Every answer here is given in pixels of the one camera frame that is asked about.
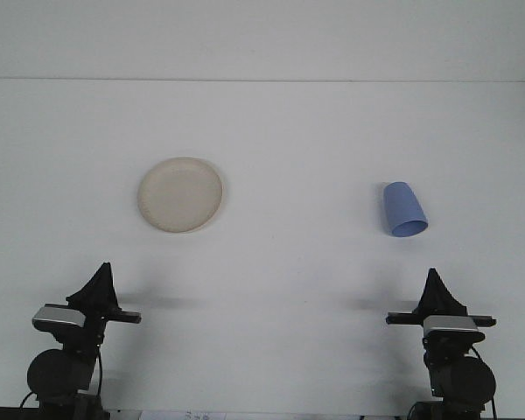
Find pale blue cup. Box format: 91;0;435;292
382;180;430;238

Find pale round plate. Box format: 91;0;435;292
136;156;225;235

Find white paper sheet with writing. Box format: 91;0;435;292
137;409;231;420

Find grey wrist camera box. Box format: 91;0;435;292
31;304;87;332
422;315;487;345

